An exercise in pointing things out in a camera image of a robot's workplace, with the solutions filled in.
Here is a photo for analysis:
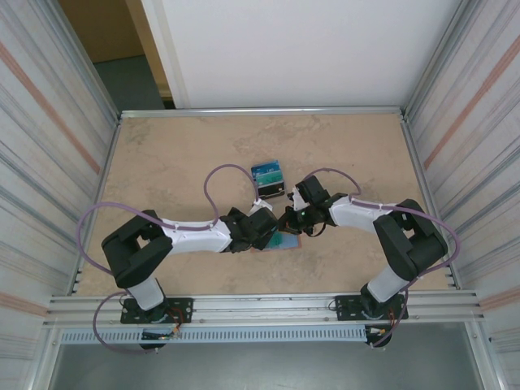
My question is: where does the clear acrylic card stand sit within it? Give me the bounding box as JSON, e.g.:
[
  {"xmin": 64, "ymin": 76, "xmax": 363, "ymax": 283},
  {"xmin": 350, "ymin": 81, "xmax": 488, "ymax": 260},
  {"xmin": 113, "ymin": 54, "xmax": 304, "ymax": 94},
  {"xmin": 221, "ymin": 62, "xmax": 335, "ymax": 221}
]
[{"xmin": 249, "ymin": 160, "xmax": 290, "ymax": 205}]

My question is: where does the black credit card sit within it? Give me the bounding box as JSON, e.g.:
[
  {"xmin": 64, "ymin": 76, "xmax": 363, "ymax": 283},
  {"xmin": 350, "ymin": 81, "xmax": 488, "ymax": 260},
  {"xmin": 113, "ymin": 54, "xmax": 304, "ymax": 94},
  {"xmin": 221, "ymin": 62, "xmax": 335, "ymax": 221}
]
[{"xmin": 256, "ymin": 183, "xmax": 286, "ymax": 197}]

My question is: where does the blue credit card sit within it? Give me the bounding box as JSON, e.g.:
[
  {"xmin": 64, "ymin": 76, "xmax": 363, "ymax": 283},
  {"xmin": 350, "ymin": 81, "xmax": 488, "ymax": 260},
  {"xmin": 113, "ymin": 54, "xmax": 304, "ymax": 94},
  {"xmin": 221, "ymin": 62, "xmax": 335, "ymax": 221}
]
[{"xmin": 249, "ymin": 161, "xmax": 283, "ymax": 180}]

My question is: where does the corrugated plastic side panel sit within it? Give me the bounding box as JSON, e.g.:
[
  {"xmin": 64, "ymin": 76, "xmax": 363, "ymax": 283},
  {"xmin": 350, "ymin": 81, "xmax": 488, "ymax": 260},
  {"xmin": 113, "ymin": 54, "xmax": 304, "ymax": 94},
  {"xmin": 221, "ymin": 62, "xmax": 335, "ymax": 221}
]
[
  {"xmin": 405, "ymin": 0, "xmax": 520, "ymax": 346},
  {"xmin": 0, "ymin": 0, "xmax": 123, "ymax": 366}
]

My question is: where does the brown wooden door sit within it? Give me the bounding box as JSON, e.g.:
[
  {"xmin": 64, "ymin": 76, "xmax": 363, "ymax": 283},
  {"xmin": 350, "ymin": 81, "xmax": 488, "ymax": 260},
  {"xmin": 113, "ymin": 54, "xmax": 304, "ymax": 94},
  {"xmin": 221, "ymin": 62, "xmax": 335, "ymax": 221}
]
[{"xmin": 58, "ymin": 0, "xmax": 147, "ymax": 64}]

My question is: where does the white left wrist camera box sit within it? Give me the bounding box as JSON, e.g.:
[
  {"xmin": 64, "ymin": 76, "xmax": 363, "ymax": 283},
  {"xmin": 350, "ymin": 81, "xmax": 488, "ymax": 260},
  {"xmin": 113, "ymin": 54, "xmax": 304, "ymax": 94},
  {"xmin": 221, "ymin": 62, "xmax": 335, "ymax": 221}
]
[{"xmin": 248, "ymin": 197, "xmax": 274, "ymax": 216}]

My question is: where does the long aluminium mounting rail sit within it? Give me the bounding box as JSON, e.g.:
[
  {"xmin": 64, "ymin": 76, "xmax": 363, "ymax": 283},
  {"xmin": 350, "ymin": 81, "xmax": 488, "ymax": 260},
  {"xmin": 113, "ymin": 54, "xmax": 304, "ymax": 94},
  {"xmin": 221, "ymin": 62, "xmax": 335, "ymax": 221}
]
[{"xmin": 42, "ymin": 290, "xmax": 487, "ymax": 328}]

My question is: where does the grey slotted cable duct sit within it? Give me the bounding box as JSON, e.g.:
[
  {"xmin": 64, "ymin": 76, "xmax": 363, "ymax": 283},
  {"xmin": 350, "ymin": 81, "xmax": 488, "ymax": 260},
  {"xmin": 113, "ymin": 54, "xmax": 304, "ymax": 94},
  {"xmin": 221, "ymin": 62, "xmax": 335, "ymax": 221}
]
[{"xmin": 59, "ymin": 327, "xmax": 369, "ymax": 345}]

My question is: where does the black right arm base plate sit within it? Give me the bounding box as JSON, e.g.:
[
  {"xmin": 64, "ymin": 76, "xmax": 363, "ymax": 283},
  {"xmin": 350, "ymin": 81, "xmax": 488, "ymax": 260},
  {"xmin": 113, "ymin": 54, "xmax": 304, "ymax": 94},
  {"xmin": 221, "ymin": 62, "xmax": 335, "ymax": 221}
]
[{"xmin": 335, "ymin": 292, "xmax": 409, "ymax": 322}]

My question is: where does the aluminium table edge rail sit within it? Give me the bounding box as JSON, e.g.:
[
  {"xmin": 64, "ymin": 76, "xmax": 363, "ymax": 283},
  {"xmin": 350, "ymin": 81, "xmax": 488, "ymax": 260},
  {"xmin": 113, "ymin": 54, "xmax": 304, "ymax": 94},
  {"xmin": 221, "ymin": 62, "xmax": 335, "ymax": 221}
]
[{"xmin": 119, "ymin": 106, "xmax": 407, "ymax": 119}]

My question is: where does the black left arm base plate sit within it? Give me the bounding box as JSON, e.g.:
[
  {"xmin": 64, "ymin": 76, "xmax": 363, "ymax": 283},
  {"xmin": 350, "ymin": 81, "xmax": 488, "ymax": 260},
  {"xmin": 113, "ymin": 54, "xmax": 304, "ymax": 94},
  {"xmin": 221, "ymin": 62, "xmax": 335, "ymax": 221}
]
[{"xmin": 120, "ymin": 297, "xmax": 194, "ymax": 325}]

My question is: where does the aluminium table side rail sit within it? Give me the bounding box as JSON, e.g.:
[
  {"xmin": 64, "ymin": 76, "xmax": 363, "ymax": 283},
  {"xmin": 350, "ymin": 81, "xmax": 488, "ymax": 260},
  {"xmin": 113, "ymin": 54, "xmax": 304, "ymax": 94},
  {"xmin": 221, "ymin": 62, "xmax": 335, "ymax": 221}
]
[
  {"xmin": 72, "ymin": 115, "xmax": 123, "ymax": 296},
  {"xmin": 400, "ymin": 113, "xmax": 462, "ymax": 290}
]

